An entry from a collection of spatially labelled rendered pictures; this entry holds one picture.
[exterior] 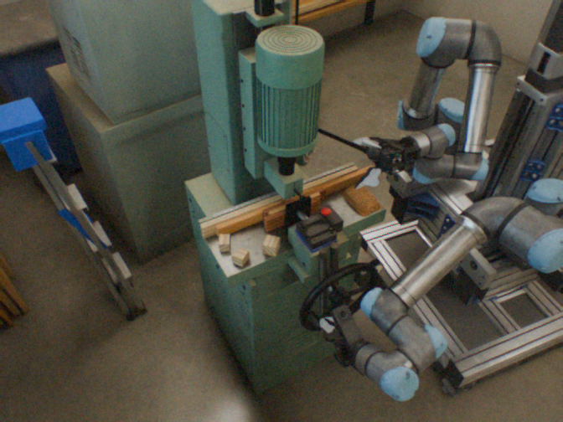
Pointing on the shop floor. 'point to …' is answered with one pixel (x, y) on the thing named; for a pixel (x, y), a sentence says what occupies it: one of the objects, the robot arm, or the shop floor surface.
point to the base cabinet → (265, 322)
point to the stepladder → (61, 192)
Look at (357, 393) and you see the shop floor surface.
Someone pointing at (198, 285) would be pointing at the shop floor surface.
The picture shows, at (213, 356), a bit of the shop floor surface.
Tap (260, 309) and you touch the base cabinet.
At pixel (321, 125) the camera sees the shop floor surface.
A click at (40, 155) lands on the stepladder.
